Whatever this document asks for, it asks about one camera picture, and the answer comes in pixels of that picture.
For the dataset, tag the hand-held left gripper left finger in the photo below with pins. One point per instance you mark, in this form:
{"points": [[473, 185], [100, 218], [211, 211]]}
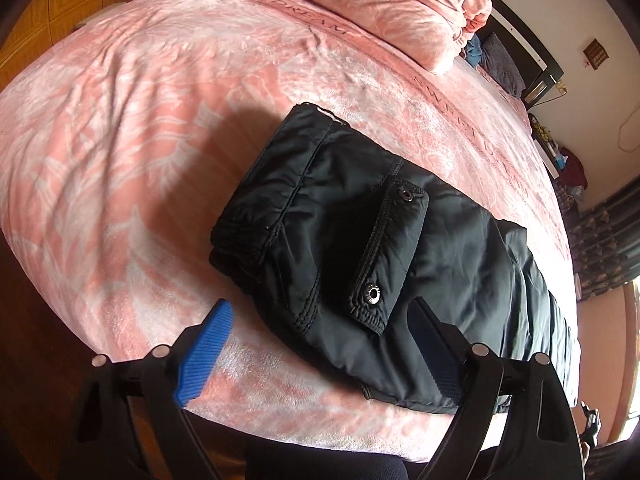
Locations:
{"points": [[207, 350]]}

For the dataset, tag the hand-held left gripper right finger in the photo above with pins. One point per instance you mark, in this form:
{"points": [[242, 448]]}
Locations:
{"points": [[432, 345]]}

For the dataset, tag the black padded jacket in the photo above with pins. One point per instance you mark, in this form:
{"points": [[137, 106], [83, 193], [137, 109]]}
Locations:
{"points": [[325, 220]]}

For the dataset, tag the person's left leg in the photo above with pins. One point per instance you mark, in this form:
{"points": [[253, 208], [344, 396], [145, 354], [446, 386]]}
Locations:
{"points": [[330, 465]]}

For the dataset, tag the dark patterned curtain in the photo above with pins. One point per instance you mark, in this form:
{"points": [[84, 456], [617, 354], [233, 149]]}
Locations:
{"points": [[610, 240]]}

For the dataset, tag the dark nightstand with white drawer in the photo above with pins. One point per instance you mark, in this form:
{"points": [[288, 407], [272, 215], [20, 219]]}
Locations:
{"points": [[552, 160]]}

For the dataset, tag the dark red clothing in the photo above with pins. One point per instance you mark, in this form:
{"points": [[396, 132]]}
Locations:
{"points": [[575, 167]]}

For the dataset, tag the bed with pink sheet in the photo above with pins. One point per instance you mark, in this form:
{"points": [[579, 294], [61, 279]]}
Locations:
{"points": [[125, 135]]}

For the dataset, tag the yellow patterned pouch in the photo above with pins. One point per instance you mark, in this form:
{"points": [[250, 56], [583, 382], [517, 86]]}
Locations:
{"points": [[542, 134]]}

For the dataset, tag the grey pillow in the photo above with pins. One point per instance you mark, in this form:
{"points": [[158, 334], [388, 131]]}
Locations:
{"points": [[502, 62]]}

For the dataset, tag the blue cloth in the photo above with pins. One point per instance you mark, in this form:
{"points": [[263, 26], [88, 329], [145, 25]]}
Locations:
{"points": [[474, 52]]}

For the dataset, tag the dark wooden headboard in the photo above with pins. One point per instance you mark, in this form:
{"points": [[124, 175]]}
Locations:
{"points": [[525, 40]]}

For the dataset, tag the folded pink quilt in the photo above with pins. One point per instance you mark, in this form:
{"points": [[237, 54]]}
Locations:
{"points": [[390, 5]]}

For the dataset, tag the wooden wardrobe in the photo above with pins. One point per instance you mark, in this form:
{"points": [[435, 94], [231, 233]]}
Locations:
{"points": [[50, 10]]}

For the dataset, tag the wall socket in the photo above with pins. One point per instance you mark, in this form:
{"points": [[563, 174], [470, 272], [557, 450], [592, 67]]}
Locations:
{"points": [[562, 86]]}

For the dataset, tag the brown lattice wall lamp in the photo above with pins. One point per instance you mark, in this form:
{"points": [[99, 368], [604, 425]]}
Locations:
{"points": [[596, 52]]}

